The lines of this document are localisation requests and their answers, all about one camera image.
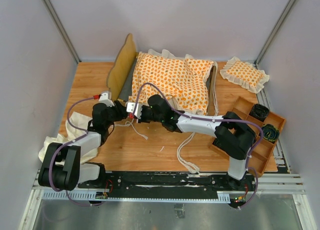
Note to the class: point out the dark rolled sock upper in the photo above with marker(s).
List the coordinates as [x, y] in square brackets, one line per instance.
[259, 112]

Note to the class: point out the duck print small pillow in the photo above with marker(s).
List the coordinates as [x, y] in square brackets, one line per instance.
[245, 75]

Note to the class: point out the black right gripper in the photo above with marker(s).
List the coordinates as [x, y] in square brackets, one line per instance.
[141, 118]

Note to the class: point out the duck print bed cover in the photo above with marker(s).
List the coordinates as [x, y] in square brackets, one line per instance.
[183, 80]

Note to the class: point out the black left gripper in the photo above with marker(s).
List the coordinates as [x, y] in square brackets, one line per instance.
[120, 110]

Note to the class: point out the wooden compartment organizer box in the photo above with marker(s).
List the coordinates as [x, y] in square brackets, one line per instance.
[264, 150]

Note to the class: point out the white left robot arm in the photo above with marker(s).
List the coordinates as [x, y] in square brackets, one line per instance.
[61, 165]

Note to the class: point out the wooden pet bed frame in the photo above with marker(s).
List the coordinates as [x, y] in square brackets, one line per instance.
[123, 64]

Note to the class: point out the cream cloth pile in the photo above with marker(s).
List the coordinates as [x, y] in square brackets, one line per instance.
[78, 120]

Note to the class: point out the dark rolled sock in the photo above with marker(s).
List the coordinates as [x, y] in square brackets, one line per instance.
[270, 133]
[259, 112]

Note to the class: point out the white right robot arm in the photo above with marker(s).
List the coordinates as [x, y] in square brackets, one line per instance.
[233, 134]

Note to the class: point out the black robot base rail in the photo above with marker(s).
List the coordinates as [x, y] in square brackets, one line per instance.
[173, 187]

